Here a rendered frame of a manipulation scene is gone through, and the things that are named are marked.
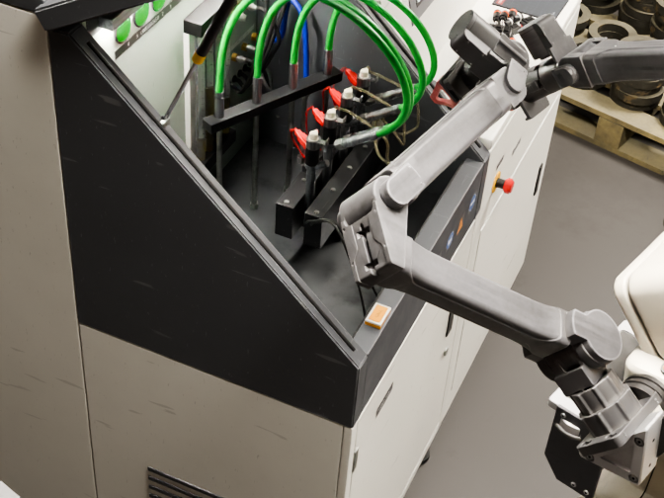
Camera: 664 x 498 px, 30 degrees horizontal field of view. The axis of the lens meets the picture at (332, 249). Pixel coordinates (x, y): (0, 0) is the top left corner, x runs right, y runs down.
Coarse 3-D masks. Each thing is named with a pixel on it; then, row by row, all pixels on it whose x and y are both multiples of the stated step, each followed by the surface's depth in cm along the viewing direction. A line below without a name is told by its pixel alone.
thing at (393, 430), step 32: (416, 320) 246; (448, 320) 280; (416, 352) 256; (448, 352) 294; (384, 384) 237; (416, 384) 269; (384, 416) 247; (416, 416) 282; (384, 448) 258; (416, 448) 296; (352, 480) 238; (384, 480) 271
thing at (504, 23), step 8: (512, 8) 294; (496, 16) 294; (504, 16) 290; (512, 16) 292; (520, 16) 295; (496, 24) 285; (504, 24) 290; (512, 24) 291; (520, 24) 294; (504, 32) 287; (512, 32) 290
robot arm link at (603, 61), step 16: (576, 48) 204; (592, 48) 201; (608, 48) 197; (624, 48) 194; (640, 48) 191; (656, 48) 187; (560, 64) 205; (576, 64) 202; (592, 64) 199; (608, 64) 197; (624, 64) 194; (640, 64) 191; (656, 64) 188; (592, 80) 201; (608, 80) 199; (624, 80) 196; (640, 80) 193
